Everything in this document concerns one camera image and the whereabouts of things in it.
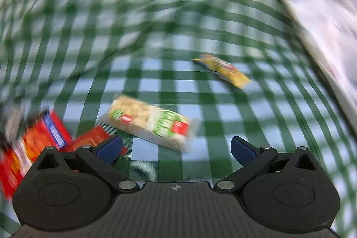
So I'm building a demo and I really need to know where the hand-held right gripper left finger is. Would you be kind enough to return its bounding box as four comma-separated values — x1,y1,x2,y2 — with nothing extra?
26,134,140,194

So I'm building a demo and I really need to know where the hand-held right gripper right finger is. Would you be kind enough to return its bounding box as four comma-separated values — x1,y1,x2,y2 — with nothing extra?
213,136,328,194

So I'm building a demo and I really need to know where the small red snack packet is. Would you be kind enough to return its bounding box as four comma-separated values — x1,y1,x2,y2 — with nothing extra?
60,126,128,157

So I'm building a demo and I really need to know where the white puffed snack pack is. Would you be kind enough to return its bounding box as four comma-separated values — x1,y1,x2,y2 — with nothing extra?
99,94,200,152

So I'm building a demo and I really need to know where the red pretzel stick packet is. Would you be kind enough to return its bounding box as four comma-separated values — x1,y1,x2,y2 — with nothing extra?
0,108,73,199

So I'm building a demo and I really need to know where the yellow gold snack packet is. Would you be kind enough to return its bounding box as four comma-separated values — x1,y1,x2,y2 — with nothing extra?
190,54,252,89

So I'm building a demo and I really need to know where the green checked blanket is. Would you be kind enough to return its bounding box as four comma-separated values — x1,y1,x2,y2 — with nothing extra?
0,0,357,238

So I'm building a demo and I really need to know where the white plastic bag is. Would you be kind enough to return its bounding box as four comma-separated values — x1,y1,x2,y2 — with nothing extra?
272,0,357,141

